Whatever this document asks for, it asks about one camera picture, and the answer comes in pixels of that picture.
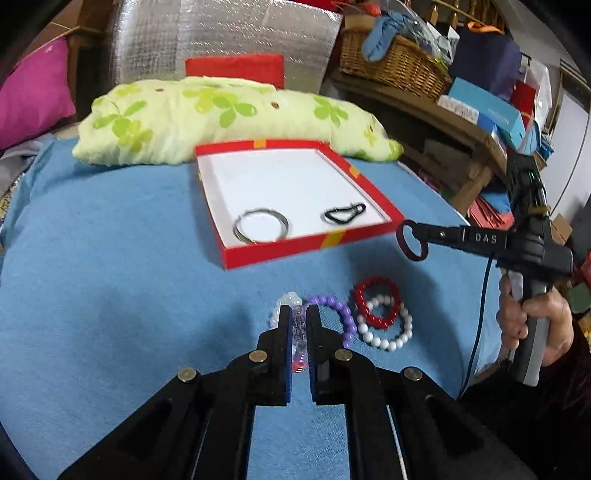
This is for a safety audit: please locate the navy paper bag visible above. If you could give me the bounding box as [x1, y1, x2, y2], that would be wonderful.
[450, 25, 522, 100]

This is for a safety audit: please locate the white bead bracelet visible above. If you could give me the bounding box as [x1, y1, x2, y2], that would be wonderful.
[356, 295, 414, 352]

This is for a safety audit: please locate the purple bead bracelet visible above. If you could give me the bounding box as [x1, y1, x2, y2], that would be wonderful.
[302, 295, 358, 349]

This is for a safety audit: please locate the black hair tie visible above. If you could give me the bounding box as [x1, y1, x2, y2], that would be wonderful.
[323, 202, 368, 225]

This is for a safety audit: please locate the person's right hand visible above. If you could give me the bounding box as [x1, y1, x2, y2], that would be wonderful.
[498, 274, 574, 366]

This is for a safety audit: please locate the red cushion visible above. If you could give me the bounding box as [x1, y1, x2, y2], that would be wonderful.
[185, 54, 286, 88]

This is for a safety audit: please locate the red bead bracelet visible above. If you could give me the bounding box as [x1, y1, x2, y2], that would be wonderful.
[353, 276, 402, 329]

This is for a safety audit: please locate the silver metal bangle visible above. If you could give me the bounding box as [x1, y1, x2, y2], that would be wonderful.
[234, 209, 291, 243]

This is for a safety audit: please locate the clear pink bead bracelet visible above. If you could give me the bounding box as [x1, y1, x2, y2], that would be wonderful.
[269, 292, 308, 370]

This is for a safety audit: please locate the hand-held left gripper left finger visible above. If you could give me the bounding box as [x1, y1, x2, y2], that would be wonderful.
[58, 305, 294, 480]

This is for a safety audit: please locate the silver foil insulation sheet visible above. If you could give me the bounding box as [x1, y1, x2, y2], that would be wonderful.
[108, 0, 345, 93]

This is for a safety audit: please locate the wicker basket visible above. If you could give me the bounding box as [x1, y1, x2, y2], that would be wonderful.
[339, 25, 453, 102]

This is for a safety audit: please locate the wooden shelf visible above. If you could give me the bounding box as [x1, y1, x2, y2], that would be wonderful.
[330, 69, 550, 217]

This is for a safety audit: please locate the blue cloth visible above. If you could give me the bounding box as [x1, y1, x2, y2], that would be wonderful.
[361, 11, 419, 63]

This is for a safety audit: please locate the dark red bangle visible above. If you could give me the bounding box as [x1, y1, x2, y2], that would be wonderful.
[396, 220, 429, 262]

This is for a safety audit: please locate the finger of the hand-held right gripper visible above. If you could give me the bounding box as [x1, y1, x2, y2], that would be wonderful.
[409, 222, 467, 253]

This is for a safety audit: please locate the wooden headboard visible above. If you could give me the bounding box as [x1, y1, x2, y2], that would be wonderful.
[46, 0, 116, 121]

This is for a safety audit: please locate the grey cloth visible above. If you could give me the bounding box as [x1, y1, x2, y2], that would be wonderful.
[0, 134, 51, 217]

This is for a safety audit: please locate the blue blanket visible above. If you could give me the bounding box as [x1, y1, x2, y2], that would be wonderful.
[0, 136, 509, 480]

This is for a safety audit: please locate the green clover print pillow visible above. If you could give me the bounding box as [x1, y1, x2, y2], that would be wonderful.
[71, 76, 404, 166]

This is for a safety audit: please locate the light blue cardboard box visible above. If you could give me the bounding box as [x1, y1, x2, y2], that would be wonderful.
[438, 78, 527, 144]

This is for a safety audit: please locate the magenta pillow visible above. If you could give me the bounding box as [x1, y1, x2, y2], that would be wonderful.
[0, 39, 77, 151]

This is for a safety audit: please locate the person's right forearm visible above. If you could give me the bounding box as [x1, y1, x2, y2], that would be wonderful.
[462, 342, 591, 467]

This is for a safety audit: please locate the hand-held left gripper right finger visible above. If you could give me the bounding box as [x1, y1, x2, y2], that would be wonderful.
[305, 305, 541, 480]

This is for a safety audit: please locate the red cardboard box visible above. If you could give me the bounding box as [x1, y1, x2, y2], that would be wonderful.
[195, 138, 406, 271]

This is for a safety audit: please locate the blue cable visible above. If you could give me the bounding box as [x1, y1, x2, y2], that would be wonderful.
[457, 256, 494, 401]

